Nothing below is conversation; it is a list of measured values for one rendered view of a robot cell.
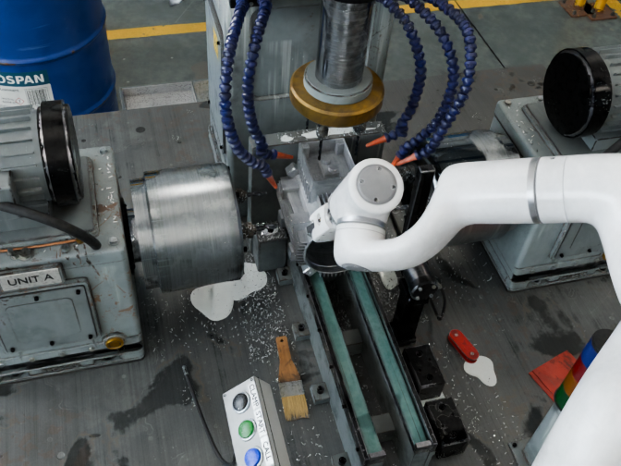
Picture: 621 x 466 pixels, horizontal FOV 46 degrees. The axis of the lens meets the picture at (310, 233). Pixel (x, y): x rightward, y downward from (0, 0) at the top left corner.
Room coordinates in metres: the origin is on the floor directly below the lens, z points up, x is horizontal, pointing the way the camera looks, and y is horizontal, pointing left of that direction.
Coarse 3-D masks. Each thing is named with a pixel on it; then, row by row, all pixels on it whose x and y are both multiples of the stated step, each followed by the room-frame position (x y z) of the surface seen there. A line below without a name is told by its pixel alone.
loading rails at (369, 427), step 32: (288, 256) 1.11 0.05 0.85; (320, 288) 0.96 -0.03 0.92; (352, 288) 0.99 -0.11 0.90; (320, 320) 0.88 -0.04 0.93; (352, 320) 0.96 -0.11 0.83; (384, 320) 0.89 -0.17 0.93; (320, 352) 0.84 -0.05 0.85; (352, 352) 0.88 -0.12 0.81; (384, 352) 0.82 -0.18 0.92; (320, 384) 0.79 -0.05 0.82; (352, 384) 0.74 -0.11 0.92; (384, 384) 0.77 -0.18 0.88; (352, 416) 0.66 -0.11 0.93; (384, 416) 0.72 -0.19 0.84; (416, 416) 0.68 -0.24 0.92; (352, 448) 0.63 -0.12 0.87; (416, 448) 0.62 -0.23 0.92
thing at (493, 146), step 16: (448, 144) 1.19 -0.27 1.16; (464, 144) 1.20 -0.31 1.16; (480, 144) 1.20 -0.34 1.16; (496, 144) 1.21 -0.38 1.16; (512, 144) 1.23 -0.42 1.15; (416, 160) 1.21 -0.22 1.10; (432, 160) 1.15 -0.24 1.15; (448, 160) 1.15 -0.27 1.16; (464, 160) 1.15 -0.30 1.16; (480, 160) 1.16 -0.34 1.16; (432, 192) 1.11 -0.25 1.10; (400, 208) 1.09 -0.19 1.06; (480, 224) 1.08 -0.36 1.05; (496, 224) 1.09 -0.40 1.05; (512, 224) 1.12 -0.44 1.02; (464, 240) 1.08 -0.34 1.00; (480, 240) 1.10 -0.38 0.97
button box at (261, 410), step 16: (240, 384) 0.63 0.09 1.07; (256, 384) 0.62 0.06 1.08; (224, 400) 0.61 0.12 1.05; (256, 400) 0.59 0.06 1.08; (272, 400) 0.61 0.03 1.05; (240, 416) 0.57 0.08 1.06; (256, 416) 0.57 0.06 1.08; (272, 416) 0.58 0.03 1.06; (256, 432) 0.54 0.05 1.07; (272, 432) 0.54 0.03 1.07; (240, 448) 0.52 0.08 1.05; (272, 448) 0.51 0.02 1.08; (240, 464) 0.49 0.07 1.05; (272, 464) 0.48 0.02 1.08; (288, 464) 0.50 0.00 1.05
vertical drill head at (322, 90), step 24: (336, 24) 1.09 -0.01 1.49; (360, 24) 1.10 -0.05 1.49; (336, 48) 1.09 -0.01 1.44; (360, 48) 1.10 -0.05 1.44; (312, 72) 1.13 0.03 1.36; (336, 72) 1.09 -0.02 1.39; (360, 72) 1.11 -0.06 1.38; (312, 96) 1.09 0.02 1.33; (336, 96) 1.07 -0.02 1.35; (360, 96) 1.08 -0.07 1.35; (312, 120) 1.05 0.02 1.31; (336, 120) 1.04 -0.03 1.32; (360, 120) 1.06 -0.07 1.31
